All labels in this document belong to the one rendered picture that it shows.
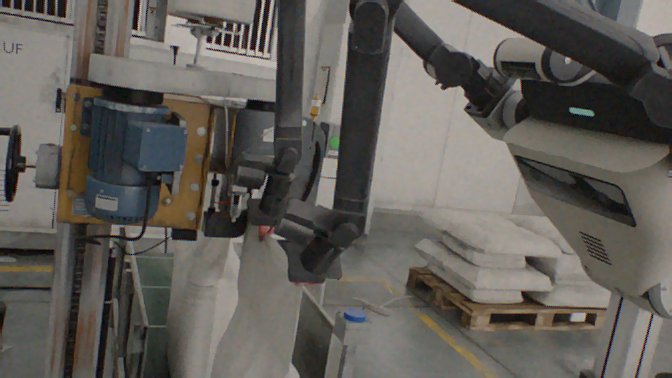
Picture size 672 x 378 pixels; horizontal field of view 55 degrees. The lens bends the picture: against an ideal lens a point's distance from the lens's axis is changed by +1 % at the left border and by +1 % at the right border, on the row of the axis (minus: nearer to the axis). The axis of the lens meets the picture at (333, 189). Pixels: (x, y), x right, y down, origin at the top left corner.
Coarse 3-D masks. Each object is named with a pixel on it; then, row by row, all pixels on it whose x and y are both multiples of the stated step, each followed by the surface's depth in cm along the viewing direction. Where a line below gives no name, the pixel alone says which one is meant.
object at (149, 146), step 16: (128, 128) 125; (144, 128) 121; (160, 128) 123; (176, 128) 126; (128, 144) 125; (144, 144) 122; (160, 144) 124; (176, 144) 127; (128, 160) 125; (144, 160) 122; (160, 160) 125; (176, 160) 127
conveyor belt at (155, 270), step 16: (144, 256) 327; (160, 256) 331; (144, 272) 305; (160, 272) 308; (144, 288) 285; (160, 288) 288; (144, 304) 268; (160, 304) 270; (160, 320) 255; (160, 336) 241; (160, 352) 229; (160, 368) 218
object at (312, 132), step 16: (240, 112) 154; (256, 112) 155; (272, 112) 157; (240, 128) 155; (256, 128) 156; (304, 128) 160; (320, 128) 162; (240, 144) 156; (256, 144) 157; (272, 144) 158; (304, 144) 161; (320, 144) 163; (304, 160) 162; (224, 176) 160; (304, 176) 163; (320, 176) 165; (224, 192) 158; (304, 192) 165; (224, 208) 158
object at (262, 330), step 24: (264, 240) 146; (240, 264) 166; (264, 264) 144; (240, 288) 163; (264, 288) 142; (288, 288) 126; (240, 312) 154; (264, 312) 140; (288, 312) 125; (240, 336) 144; (264, 336) 138; (288, 336) 124; (216, 360) 147; (240, 360) 136; (264, 360) 131; (288, 360) 123
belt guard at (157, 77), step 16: (96, 64) 125; (112, 64) 123; (128, 64) 123; (144, 64) 124; (160, 64) 133; (96, 80) 125; (112, 80) 123; (128, 80) 123; (144, 80) 124; (160, 80) 126; (176, 80) 130; (192, 80) 134; (208, 80) 138; (224, 80) 142; (240, 80) 147; (256, 80) 152; (272, 80) 158; (224, 96) 143; (240, 96) 148; (256, 96) 153; (272, 96) 159
